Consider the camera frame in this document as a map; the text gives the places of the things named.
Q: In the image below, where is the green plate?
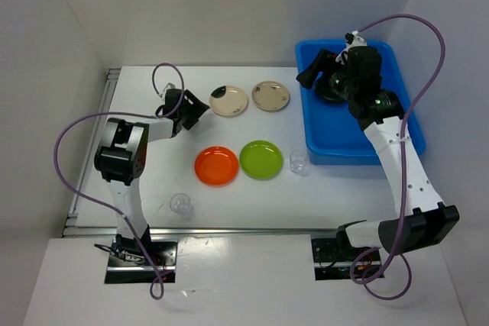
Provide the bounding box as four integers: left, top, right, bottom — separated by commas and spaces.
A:
239, 140, 283, 180

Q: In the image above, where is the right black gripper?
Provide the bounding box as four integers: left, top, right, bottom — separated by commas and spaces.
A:
295, 47, 357, 100

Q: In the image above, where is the clear cup near bin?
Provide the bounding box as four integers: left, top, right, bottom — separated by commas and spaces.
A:
289, 150, 309, 176

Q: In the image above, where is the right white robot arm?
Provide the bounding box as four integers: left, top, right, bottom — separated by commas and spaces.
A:
296, 46, 460, 260

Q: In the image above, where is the blue plastic bin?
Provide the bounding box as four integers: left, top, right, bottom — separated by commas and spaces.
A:
295, 39, 426, 166

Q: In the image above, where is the clear cup front left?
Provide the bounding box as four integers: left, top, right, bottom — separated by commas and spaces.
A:
169, 193, 193, 221

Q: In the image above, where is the aluminium table frame rail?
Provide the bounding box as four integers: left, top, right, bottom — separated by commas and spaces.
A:
60, 67, 423, 239

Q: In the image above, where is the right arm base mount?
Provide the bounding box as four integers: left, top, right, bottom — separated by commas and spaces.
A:
311, 237, 382, 281

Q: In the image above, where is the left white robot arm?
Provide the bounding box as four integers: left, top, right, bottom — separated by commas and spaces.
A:
94, 89, 209, 265

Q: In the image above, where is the orange plate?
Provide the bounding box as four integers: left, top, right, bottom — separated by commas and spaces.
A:
193, 146, 239, 187

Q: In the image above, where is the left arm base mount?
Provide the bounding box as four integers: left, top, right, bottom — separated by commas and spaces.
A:
94, 239, 178, 284

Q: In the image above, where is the beige plate with small motifs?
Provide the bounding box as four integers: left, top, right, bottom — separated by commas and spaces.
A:
251, 81, 290, 112

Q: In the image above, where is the beige plate with black patch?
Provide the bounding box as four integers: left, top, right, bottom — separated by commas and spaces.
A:
209, 85, 248, 118

